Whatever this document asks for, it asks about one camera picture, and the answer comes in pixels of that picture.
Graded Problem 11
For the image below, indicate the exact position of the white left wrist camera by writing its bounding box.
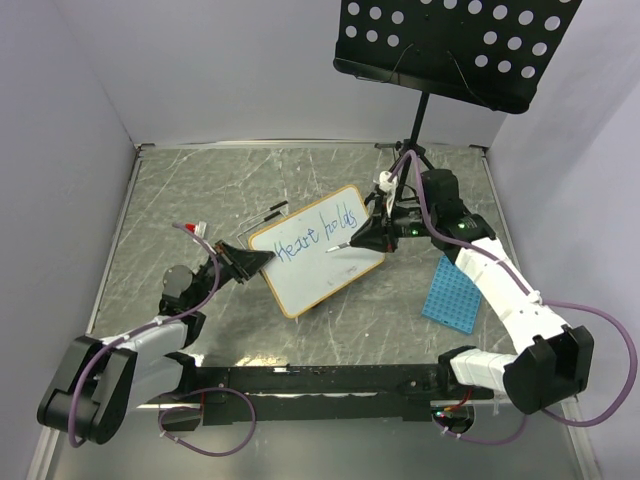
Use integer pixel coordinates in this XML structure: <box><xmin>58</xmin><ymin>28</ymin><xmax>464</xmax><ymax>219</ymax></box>
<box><xmin>185</xmin><ymin>221</ymin><xmax>208</xmax><ymax>239</ymax></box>

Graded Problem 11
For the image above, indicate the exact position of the black music stand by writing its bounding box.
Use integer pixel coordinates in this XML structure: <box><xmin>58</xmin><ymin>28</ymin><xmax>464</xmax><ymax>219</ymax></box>
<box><xmin>332</xmin><ymin>0</ymin><xmax>584</xmax><ymax>201</ymax></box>

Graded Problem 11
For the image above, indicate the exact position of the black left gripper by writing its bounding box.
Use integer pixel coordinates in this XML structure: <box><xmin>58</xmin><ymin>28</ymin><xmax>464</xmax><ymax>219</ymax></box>
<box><xmin>189</xmin><ymin>239</ymin><xmax>275</xmax><ymax>309</ymax></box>

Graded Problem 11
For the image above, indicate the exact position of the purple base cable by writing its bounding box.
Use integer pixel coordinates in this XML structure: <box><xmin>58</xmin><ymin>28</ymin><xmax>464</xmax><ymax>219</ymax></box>
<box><xmin>433</xmin><ymin>399</ymin><xmax>529</xmax><ymax>446</ymax></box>
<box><xmin>158</xmin><ymin>388</ymin><xmax>257</xmax><ymax>456</ymax></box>

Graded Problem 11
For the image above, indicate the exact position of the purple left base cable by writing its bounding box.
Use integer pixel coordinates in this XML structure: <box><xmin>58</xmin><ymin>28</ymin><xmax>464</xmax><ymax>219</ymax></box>
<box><xmin>158</xmin><ymin>388</ymin><xmax>257</xmax><ymax>456</ymax></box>

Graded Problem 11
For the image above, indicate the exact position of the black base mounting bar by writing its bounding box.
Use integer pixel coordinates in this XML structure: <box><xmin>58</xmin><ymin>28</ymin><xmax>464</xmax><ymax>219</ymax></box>
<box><xmin>148</xmin><ymin>364</ymin><xmax>494</xmax><ymax>426</ymax></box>

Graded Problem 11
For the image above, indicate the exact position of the blue studded building plate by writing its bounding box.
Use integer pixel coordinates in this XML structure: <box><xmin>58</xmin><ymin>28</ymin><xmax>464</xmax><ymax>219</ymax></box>
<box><xmin>422</xmin><ymin>256</ymin><xmax>482</xmax><ymax>335</ymax></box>

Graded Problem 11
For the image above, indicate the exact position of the white blue whiteboard marker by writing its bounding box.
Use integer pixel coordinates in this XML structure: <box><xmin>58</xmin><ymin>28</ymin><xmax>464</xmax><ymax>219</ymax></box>
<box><xmin>325</xmin><ymin>242</ymin><xmax>350</xmax><ymax>253</ymax></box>

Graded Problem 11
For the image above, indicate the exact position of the yellow framed whiteboard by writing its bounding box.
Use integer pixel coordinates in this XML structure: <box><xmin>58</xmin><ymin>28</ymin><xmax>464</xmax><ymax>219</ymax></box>
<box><xmin>248</xmin><ymin>185</ymin><xmax>385</xmax><ymax>319</ymax></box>

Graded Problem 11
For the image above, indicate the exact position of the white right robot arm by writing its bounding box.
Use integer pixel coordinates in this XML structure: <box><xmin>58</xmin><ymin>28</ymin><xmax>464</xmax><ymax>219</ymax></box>
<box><xmin>348</xmin><ymin>169</ymin><xmax>594</xmax><ymax>414</ymax></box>

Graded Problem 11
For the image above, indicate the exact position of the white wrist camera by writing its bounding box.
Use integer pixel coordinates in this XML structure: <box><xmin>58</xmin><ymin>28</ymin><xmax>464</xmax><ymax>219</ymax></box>
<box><xmin>377</xmin><ymin>171</ymin><xmax>398</xmax><ymax>217</ymax></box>
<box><xmin>185</xmin><ymin>221</ymin><xmax>208</xmax><ymax>239</ymax></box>

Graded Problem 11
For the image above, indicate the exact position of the wire whiteboard easel stand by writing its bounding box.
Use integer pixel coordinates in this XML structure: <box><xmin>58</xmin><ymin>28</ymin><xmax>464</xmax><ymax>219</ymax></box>
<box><xmin>236</xmin><ymin>200</ymin><xmax>289</xmax><ymax>247</ymax></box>

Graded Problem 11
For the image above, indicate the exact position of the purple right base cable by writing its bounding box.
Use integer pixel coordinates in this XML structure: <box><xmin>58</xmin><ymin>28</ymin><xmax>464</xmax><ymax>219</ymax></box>
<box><xmin>433</xmin><ymin>399</ymin><xmax>529</xmax><ymax>446</ymax></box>

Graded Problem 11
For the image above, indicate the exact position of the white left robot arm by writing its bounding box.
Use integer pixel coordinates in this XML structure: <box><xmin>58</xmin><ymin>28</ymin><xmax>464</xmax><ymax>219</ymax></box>
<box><xmin>36</xmin><ymin>241</ymin><xmax>276</xmax><ymax>445</ymax></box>

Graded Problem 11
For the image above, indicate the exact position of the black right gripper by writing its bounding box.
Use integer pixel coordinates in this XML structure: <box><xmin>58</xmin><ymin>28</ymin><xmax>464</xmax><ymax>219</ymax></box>
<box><xmin>350</xmin><ymin>196</ymin><xmax>437</xmax><ymax>253</ymax></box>

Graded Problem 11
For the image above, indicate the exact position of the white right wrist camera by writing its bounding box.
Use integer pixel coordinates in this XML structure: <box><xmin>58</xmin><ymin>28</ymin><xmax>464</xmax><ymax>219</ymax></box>
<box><xmin>377</xmin><ymin>171</ymin><xmax>398</xmax><ymax>217</ymax></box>

